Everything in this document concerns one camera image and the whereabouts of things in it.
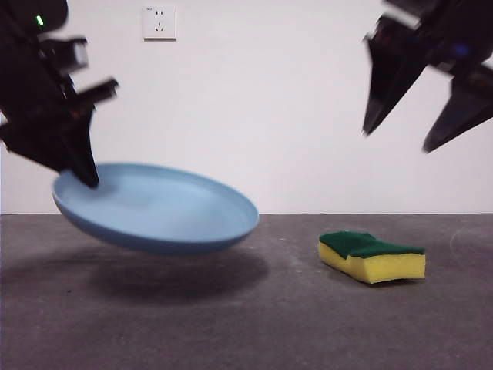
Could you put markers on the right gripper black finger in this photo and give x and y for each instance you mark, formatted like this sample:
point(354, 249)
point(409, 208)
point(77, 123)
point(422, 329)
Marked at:
point(462, 115)
point(393, 77)

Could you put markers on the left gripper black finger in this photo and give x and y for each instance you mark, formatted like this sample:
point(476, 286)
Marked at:
point(31, 146)
point(82, 154)

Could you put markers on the light blue round plate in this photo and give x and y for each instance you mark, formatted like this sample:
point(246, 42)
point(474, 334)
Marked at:
point(165, 216)

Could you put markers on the yellow sponge with green pad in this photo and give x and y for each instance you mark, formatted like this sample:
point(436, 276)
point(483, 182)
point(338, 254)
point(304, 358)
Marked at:
point(385, 270)

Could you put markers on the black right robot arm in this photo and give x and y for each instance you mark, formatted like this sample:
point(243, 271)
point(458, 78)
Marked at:
point(462, 23)

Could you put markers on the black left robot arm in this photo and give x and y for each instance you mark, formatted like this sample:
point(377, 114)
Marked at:
point(27, 77)

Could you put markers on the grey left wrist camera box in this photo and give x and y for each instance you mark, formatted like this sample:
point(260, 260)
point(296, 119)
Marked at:
point(73, 54)

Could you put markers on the white wall socket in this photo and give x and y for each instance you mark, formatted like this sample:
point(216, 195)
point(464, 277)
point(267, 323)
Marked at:
point(159, 23)

